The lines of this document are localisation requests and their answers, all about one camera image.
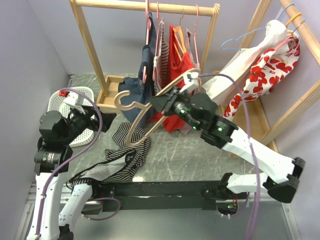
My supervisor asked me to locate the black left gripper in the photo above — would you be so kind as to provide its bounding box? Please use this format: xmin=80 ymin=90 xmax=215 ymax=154
xmin=60 ymin=103 xmax=116 ymax=144

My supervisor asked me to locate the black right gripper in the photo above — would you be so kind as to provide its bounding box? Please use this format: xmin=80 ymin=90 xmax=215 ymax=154
xmin=147 ymin=85 xmax=202 ymax=132

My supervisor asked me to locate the black white striped tank top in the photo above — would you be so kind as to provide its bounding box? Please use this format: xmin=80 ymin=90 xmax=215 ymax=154
xmin=68 ymin=122 xmax=151 ymax=187

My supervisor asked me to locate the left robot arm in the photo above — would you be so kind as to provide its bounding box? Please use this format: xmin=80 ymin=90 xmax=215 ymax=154
xmin=27 ymin=106 xmax=103 ymax=240

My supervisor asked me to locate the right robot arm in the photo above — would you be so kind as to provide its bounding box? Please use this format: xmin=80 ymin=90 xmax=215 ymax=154
xmin=148 ymin=87 xmax=306 ymax=203

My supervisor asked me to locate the navy blue printed top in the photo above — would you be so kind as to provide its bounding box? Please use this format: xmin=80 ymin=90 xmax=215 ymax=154
xmin=117 ymin=12 xmax=158 ymax=128

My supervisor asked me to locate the red white striped top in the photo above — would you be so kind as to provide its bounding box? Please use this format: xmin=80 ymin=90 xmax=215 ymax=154
xmin=153 ymin=23 xmax=169 ymax=95

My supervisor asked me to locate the orange hanger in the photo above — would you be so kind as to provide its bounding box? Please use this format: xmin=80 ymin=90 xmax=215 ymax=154
xmin=172 ymin=5 xmax=187 ymax=61

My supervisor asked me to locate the pink plastic hanger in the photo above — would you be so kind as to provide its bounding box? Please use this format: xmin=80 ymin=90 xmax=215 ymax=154
xmin=142 ymin=0 xmax=152 ymax=84

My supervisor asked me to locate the orange hanger hook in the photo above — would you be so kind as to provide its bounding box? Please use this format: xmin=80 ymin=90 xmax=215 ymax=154
xmin=285 ymin=12 xmax=302 ymax=28

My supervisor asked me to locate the white perforated plastic basket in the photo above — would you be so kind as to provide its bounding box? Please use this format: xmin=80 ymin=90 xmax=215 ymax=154
xmin=47 ymin=86 xmax=94 ymax=148

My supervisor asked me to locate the wooden clothes rack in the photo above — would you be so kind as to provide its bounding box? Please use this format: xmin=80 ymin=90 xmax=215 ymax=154
xmin=248 ymin=0 xmax=320 ymax=162
xmin=69 ymin=0 xmax=220 ymax=113

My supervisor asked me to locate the white garment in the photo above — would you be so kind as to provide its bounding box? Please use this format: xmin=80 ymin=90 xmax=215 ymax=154
xmin=202 ymin=19 xmax=288 ymax=105

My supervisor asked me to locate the black base bar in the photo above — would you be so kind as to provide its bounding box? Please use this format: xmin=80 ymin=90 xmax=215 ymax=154
xmin=94 ymin=180 xmax=251 ymax=213

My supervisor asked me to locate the red floral white dress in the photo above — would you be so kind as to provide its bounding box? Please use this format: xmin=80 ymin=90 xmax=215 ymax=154
xmin=223 ymin=34 xmax=300 ymax=121

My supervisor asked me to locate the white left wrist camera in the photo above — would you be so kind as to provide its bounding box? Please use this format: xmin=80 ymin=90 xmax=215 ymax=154
xmin=59 ymin=90 xmax=86 ymax=114

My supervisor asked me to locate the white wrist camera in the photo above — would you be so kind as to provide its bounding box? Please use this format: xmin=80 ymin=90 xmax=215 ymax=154
xmin=59 ymin=90 xmax=86 ymax=114
xmin=180 ymin=72 xmax=199 ymax=94

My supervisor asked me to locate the pink wire hanger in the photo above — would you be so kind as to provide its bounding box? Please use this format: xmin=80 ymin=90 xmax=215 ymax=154
xmin=185 ymin=5 xmax=201 ymax=70
xmin=152 ymin=2 xmax=164 ymax=82

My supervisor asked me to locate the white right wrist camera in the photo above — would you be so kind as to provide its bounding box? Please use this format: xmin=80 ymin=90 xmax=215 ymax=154
xmin=180 ymin=72 xmax=199 ymax=94

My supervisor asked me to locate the blue wire hanger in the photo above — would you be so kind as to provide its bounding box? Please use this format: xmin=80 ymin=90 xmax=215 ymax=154
xmin=220 ymin=3 xmax=295 ymax=50

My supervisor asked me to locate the pink wire hanger right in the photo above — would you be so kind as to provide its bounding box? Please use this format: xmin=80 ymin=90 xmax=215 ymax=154
xmin=185 ymin=5 xmax=201 ymax=70

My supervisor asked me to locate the aluminium rail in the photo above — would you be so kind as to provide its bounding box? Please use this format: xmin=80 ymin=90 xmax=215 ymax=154
xmin=14 ymin=182 xmax=301 ymax=240

